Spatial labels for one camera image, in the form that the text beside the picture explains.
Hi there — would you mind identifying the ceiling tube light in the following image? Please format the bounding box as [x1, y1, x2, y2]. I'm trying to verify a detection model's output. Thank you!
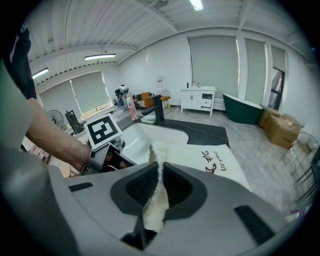
[31, 67, 50, 80]
[84, 53, 117, 62]
[189, 0, 205, 12]

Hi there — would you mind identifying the white sink basin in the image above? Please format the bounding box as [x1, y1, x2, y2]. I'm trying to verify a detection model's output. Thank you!
[119, 122, 190, 166]

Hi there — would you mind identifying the large cardboard box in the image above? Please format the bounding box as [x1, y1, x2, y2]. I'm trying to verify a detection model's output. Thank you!
[264, 113, 302, 150]

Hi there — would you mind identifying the small cardboard box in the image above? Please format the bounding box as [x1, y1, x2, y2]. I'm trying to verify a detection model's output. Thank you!
[257, 107, 281, 129]

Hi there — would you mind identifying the black standing fan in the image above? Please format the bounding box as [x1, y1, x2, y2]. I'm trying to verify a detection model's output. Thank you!
[47, 109, 65, 130]

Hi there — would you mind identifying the gold wire chair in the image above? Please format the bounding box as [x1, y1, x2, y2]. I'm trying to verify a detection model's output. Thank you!
[283, 131, 320, 166]

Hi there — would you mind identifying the dark window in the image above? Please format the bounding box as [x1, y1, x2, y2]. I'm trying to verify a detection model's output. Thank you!
[271, 66, 286, 111]

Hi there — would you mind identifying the short grey window blind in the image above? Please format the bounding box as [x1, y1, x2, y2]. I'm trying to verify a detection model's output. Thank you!
[271, 46, 286, 71]

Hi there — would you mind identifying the beige cloth bag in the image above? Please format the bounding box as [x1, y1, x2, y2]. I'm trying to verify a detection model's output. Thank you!
[141, 141, 251, 234]

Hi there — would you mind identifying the person's left forearm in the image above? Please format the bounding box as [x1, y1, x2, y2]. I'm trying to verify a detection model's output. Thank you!
[24, 96, 93, 173]

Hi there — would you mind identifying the person's left hand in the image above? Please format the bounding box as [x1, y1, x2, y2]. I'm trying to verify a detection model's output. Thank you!
[104, 149, 128, 170]

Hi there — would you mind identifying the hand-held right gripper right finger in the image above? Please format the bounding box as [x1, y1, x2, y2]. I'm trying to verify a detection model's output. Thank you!
[154, 161, 288, 255]

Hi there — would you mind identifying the orange chair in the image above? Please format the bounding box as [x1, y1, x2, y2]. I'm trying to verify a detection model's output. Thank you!
[159, 89, 172, 109]

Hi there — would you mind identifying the white soap dish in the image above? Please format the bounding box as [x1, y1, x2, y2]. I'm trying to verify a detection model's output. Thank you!
[140, 114, 157, 124]

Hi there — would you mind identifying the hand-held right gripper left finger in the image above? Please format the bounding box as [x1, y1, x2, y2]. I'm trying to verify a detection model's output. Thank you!
[65, 161, 164, 241]

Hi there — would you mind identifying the white cabinet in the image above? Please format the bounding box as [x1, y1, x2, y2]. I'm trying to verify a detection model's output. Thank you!
[180, 86, 217, 117]

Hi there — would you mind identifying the orange sofa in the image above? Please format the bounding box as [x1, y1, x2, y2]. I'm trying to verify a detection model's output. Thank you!
[133, 91, 151, 108]

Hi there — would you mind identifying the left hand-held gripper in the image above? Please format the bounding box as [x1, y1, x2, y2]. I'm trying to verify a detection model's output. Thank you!
[83, 113, 139, 176]

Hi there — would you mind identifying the person's black clothed body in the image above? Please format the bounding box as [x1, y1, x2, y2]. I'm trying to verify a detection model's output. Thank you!
[8, 23, 38, 101]

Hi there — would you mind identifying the green oval bathtub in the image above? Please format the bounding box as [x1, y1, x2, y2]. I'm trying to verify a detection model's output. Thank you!
[222, 93, 264, 126]

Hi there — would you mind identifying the black faucet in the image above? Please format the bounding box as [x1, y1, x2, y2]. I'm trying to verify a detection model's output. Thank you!
[141, 94, 167, 125]

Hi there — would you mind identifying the pink bottle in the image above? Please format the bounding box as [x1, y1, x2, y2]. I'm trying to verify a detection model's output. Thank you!
[126, 93, 139, 122]

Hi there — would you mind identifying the narrow grey window blind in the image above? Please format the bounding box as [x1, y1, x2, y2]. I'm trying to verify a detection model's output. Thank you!
[244, 37, 266, 106]

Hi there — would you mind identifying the wide grey window blind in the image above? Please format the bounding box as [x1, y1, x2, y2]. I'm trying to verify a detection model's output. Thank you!
[187, 36, 240, 99]

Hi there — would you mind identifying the black metal stand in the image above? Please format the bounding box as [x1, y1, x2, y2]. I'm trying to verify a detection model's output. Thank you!
[64, 109, 85, 135]

